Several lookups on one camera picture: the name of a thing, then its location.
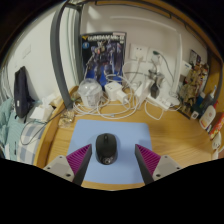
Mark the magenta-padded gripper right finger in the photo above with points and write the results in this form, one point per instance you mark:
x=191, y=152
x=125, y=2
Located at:
x=165, y=166

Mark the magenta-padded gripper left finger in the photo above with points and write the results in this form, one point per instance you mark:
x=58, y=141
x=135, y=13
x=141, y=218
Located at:
x=61, y=166

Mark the black computer mouse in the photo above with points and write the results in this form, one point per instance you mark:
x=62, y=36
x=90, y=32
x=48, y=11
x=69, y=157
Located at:
x=106, y=148

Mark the light blue mouse pad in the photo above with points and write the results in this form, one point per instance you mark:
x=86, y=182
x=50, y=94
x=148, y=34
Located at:
x=126, y=136

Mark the crumpled clear plastic wrap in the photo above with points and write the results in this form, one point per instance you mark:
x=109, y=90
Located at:
x=66, y=119

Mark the plaid bedding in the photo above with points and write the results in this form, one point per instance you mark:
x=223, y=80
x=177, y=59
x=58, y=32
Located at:
x=13, y=136

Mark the small white desk thermometer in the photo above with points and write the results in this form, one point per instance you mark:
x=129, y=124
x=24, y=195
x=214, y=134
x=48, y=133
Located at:
x=195, y=115

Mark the white tissue pack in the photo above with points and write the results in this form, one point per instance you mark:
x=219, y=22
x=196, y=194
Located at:
x=41, y=110

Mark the white power strip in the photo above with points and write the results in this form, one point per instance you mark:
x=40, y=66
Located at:
x=159, y=102

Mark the clear plastic lidded cup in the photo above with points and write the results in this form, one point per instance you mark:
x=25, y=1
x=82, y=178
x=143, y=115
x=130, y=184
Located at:
x=89, y=93

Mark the blue squeeze wash bottle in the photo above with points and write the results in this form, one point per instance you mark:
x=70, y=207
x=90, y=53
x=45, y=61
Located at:
x=207, y=99

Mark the black backpack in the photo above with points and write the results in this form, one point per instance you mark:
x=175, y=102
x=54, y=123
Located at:
x=22, y=93

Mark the white charger block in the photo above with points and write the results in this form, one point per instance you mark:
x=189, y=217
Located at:
x=114, y=90

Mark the robot model kit box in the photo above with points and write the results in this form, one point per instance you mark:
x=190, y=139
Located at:
x=103, y=58

